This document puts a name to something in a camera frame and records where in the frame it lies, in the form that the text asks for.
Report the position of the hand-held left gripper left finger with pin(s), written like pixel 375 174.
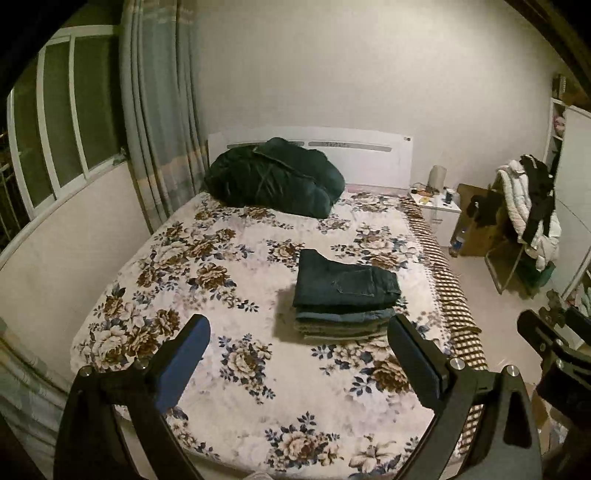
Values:
pixel 182 364

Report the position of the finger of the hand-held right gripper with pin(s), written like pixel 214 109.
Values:
pixel 579 318
pixel 542 334

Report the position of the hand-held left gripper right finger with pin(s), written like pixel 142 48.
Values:
pixel 422 369

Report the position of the folded beige pants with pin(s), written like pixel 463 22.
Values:
pixel 344 338

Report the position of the folded grey-green pants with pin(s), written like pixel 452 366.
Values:
pixel 341 327

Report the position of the teal folded clothing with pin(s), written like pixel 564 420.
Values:
pixel 585 300

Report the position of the dark metal floor gadget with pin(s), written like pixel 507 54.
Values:
pixel 555 304

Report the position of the green box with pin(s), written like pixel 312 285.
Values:
pixel 540 274

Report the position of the folding chair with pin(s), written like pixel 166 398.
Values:
pixel 505 267

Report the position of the brown checkered bed sheet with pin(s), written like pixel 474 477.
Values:
pixel 455 295

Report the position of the bed with floral sheet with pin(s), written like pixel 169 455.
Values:
pixel 231 295

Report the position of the plastic bottle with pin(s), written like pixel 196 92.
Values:
pixel 456 244

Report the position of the black white-striped clothing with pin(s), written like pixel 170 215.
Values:
pixel 540 194

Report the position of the chair with draped clothes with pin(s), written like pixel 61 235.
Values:
pixel 515 203

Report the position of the white wardrobe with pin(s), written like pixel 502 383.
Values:
pixel 575 184

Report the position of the black garment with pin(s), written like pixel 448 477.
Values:
pixel 485 207

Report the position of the white nightstand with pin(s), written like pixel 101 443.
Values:
pixel 438 221

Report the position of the pale grey cloth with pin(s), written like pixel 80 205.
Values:
pixel 27 387

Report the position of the dark cup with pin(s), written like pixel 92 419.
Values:
pixel 449 196

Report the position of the beige table lamp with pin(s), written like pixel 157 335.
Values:
pixel 437 177

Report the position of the pink folded clothing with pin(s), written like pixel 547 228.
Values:
pixel 559 124

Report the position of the dark green duvet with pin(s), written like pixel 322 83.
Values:
pixel 277 180

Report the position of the white bed headboard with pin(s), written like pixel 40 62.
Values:
pixel 369 152

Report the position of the grey-green curtain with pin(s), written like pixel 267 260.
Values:
pixel 157 115

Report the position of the white-framed window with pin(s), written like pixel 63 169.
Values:
pixel 60 115

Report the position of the brown cardboard box by wall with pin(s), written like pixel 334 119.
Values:
pixel 475 240

